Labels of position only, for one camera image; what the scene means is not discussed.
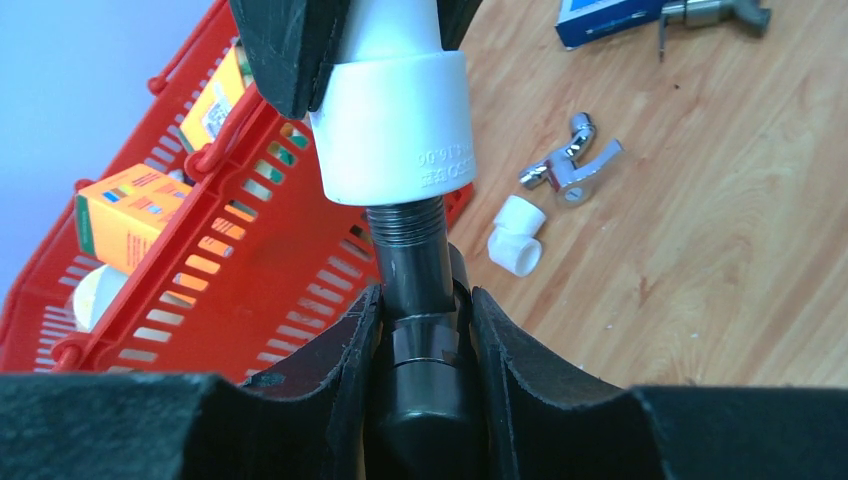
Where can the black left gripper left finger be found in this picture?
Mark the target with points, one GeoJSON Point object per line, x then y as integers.
{"type": "Point", "coordinates": [301, 418]}

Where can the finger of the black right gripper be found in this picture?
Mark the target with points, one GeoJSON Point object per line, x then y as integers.
{"type": "Point", "coordinates": [454, 19]}
{"type": "Point", "coordinates": [291, 48]}

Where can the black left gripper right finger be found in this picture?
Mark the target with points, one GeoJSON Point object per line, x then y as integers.
{"type": "Point", "coordinates": [549, 419]}

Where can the white plastic pipe fitting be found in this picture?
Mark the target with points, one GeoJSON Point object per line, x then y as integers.
{"type": "Point", "coordinates": [395, 122]}

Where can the white plastic elbow fitting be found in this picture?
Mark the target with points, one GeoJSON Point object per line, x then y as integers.
{"type": "Point", "coordinates": [512, 244]}

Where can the orange yellow tilted box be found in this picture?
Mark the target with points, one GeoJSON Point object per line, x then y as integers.
{"type": "Point", "coordinates": [223, 90]}

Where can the blue white razor box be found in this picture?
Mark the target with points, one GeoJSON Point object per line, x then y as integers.
{"type": "Point", "coordinates": [583, 21]}

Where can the red plastic shopping basket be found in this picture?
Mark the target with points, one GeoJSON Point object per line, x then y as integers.
{"type": "Point", "coordinates": [256, 262]}

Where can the steel grey faucet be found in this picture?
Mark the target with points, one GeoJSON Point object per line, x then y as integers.
{"type": "Point", "coordinates": [752, 15]}

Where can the orange tall box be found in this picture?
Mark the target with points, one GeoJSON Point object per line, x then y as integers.
{"type": "Point", "coordinates": [119, 218]}

